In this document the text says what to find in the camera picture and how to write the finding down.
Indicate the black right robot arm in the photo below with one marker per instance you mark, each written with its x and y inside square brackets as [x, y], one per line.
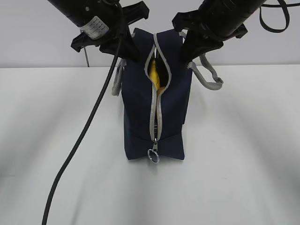
[252, 6]

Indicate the brown bread roll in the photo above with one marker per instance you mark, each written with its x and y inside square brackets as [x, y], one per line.
[160, 90]

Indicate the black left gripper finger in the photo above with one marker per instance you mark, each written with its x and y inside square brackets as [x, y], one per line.
[128, 49]
[112, 47]

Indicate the navy and white lunch bag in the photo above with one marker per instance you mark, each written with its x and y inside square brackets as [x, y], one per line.
[153, 124]

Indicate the yellow banana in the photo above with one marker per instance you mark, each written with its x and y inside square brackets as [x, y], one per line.
[153, 74]

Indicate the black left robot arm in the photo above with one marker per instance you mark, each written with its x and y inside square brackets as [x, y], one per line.
[70, 8]

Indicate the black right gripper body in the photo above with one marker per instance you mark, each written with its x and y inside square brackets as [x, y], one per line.
[213, 23]

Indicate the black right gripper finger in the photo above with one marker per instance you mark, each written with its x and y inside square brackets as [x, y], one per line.
[187, 49]
[203, 47]

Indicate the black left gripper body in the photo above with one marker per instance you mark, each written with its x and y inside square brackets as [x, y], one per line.
[101, 21]

